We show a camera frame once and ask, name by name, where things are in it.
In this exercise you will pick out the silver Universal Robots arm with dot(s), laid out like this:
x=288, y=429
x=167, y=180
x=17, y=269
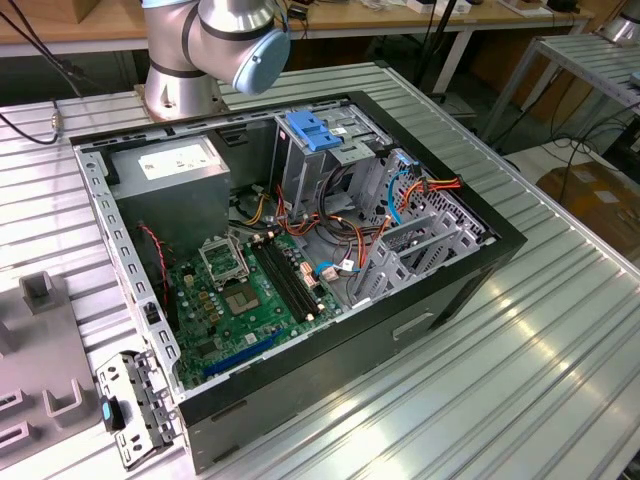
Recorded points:
x=225, y=25

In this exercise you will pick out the grey perforated disk bay cage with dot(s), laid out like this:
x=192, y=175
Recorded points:
x=450, y=225

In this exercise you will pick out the black RAM slot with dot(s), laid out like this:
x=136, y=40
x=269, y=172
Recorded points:
x=274, y=281
x=291, y=279
x=298, y=278
x=281, y=280

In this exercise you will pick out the grey metal drive cage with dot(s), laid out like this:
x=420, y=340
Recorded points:
x=305, y=175

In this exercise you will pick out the square CPU socket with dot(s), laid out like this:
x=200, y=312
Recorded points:
x=241, y=300

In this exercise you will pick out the blue plastic drive latch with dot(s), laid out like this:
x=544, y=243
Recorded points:
x=312, y=135

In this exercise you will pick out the green motherboard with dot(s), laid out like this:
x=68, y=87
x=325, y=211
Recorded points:
x=235, y=330

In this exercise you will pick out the blue expansion slot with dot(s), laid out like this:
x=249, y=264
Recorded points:
x=245, y=354

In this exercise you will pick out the white four pin power socket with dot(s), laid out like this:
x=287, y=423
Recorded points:
x=188, y=279

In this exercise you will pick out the black open PC case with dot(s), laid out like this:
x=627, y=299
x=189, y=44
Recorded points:
x=325, y=380

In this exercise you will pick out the grey power supply unit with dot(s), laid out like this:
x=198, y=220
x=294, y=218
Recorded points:
x=170, y=200

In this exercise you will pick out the black case fan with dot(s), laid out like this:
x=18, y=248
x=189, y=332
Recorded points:
x=150, y=280

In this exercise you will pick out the long wooden desk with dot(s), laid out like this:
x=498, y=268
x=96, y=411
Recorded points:
x=380, y=20

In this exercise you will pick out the large brown cardboard box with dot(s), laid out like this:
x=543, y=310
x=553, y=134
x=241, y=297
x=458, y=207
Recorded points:
x=595, y=190

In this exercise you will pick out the grey parts rack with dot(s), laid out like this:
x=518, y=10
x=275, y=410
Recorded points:
x=30, y=345

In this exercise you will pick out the metal slat side table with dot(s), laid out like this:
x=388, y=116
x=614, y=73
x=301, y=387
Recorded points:
x=575, y=55

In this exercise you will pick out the grey card retention bracket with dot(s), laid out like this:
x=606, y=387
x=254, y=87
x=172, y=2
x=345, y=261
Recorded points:
x=145, y=400

